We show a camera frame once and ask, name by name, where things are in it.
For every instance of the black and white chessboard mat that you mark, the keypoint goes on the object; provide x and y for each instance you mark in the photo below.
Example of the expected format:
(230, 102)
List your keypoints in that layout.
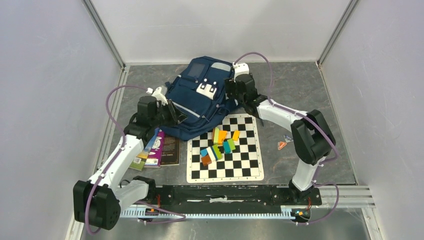
(242, 164)

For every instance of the purple book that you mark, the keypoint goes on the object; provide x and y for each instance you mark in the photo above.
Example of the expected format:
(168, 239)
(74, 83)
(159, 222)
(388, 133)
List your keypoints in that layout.
(156, 145)

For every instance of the teal toy block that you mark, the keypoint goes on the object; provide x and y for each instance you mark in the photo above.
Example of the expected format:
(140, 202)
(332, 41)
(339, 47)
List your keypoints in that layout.
(226, 147)

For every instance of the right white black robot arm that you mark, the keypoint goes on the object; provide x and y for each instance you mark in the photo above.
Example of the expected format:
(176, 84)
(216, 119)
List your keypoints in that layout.
(310, 132)

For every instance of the yellow green toy block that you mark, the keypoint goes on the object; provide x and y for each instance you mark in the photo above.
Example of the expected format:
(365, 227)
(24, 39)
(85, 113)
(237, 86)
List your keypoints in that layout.
(215, 135)

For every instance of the black hardcover book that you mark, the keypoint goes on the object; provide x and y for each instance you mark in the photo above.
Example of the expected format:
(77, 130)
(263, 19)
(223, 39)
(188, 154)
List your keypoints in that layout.
(170, 155)

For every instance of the blue landscape cover book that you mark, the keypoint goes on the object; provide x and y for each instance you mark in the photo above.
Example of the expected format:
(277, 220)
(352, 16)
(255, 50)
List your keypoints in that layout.
(139, 161)

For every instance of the aluminium frame rail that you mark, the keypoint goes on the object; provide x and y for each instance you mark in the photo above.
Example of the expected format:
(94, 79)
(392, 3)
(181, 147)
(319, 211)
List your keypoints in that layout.
(346, 197)

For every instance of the navy blue backpack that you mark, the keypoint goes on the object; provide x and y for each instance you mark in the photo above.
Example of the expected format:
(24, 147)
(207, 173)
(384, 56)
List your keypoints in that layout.
(199, 92)

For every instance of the orange triangular card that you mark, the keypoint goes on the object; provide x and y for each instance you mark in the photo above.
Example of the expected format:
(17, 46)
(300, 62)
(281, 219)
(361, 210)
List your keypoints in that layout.
(281, 145)

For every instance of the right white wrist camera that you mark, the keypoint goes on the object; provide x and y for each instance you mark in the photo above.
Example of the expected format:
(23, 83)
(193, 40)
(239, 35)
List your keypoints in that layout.
(240, 69)

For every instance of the light blue toy block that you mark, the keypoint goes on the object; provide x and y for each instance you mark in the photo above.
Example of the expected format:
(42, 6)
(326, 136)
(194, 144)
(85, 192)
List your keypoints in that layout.
(204, 152)

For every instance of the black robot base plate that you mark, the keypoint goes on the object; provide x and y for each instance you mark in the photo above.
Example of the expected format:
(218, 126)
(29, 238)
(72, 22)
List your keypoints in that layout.
(230, 199)

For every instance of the small yellow toy block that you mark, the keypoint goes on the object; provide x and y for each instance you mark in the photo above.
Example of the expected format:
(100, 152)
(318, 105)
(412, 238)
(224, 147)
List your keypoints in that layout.
(236, 135)

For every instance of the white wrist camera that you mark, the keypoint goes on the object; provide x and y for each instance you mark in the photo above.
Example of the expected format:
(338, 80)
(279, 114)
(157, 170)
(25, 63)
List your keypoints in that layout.
(159, 94)
(240, 69)

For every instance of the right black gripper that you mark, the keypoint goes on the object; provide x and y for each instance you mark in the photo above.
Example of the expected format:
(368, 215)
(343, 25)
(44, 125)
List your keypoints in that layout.
(230, 84)

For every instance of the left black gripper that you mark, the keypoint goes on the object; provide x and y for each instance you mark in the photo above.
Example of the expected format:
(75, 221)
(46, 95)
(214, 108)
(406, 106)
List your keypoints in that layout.
(176, 116)

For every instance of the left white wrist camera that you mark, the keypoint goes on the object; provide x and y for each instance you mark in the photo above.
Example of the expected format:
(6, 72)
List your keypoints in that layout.
(159, 94)

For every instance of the brown orange toy block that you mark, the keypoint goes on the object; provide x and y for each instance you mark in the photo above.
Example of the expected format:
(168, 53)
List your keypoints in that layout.
(206, 160)

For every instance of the blue triangular card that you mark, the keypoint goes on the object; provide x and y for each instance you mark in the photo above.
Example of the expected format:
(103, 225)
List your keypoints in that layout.
(287, 138)

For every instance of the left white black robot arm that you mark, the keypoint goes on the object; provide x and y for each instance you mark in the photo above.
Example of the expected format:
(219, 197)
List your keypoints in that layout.
(100, 200)

